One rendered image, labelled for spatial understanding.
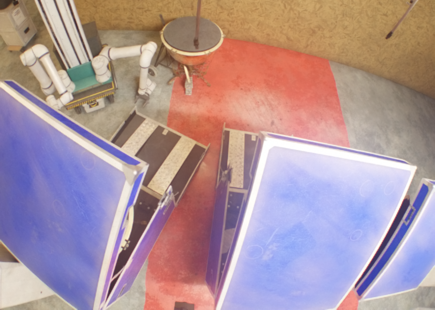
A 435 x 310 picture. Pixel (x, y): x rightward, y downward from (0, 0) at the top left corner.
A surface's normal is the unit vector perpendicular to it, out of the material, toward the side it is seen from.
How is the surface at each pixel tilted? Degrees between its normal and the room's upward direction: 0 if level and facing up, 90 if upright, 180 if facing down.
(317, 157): 42
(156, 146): 1
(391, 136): 0
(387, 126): 0
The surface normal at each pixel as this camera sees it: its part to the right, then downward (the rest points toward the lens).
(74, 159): -0.16, 0.18
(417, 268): 0.00, 0.34
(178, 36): 0.13, -0.40
